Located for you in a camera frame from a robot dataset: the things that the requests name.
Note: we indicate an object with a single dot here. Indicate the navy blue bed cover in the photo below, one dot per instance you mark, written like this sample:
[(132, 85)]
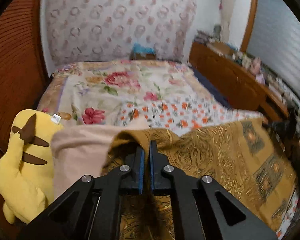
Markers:
[(211, 88)]

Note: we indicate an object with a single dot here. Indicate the gold brocade garment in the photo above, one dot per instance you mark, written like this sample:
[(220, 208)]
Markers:
[(240, 155)]

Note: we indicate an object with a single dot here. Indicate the floral quilt blanket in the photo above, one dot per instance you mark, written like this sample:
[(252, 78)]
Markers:
[(94, 92)]

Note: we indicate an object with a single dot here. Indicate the blue topped box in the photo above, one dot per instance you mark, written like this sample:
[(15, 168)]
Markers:
[(140, 52)]

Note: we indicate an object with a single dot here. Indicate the pink folded pillow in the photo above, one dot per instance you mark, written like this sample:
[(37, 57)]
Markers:
[(83, 149)]

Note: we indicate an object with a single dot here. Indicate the wooden sideboard cabinet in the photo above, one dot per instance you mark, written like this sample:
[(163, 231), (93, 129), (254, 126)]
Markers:
[(235, 83)]

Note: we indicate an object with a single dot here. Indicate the patterned lace wall curtain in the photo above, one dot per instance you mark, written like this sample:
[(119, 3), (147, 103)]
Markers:
[(105, 30)]

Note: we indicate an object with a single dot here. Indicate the pink bottle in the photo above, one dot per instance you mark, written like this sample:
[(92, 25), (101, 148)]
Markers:
[(255, 66)]

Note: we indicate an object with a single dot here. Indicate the cardboard box on cabinet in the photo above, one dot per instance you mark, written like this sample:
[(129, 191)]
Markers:
[(220, 48)]

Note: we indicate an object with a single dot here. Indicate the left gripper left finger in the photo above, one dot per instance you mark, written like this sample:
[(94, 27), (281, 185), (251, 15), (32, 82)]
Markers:
[(91, 207)]

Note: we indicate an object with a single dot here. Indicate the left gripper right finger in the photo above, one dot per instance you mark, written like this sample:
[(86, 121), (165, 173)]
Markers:
[(201, 207)]

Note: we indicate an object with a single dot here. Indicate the wooden louvered wardrobe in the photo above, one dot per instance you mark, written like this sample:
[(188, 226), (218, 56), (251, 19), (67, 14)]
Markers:
[(23, 74)]

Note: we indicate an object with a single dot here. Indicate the orange print bed sheet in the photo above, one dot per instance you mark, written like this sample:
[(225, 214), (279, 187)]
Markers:
[(182, 114)]

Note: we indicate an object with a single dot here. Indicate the grey window blind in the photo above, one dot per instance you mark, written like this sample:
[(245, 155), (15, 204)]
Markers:
[(276, 40)]

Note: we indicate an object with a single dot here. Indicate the yellow plush toy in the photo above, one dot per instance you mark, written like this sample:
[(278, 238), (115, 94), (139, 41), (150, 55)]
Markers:
[(26, 169)]

